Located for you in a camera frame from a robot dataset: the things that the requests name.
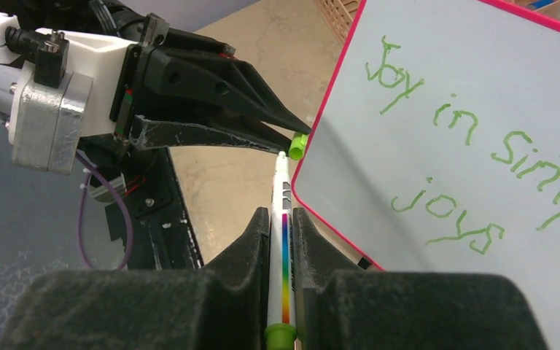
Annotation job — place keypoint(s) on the pink framed whiteboard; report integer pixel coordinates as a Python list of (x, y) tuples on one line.
[(437, 145)]

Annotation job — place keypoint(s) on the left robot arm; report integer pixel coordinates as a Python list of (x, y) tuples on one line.
[(109, 18)]

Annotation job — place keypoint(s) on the black whiteboard stand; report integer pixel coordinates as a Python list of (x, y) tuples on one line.
[(364, 263)]

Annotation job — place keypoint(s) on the green marker cap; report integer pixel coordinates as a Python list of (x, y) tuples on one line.
[(297, 148)]

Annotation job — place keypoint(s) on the white green marker pen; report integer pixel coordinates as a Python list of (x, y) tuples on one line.
[(281, 330)]

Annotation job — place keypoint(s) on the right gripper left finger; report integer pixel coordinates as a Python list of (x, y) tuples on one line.
[(220, 306)]

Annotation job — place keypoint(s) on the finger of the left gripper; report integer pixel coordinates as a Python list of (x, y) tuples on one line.
[(183, 81), (217, 131)]

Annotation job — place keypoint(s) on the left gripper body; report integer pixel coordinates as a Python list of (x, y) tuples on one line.
[(155, 33)]

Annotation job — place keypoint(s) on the orange plastic file organizer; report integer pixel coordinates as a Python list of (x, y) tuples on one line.
[(339, 14)]

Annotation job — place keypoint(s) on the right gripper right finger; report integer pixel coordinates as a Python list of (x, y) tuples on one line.
[(342, 306)]

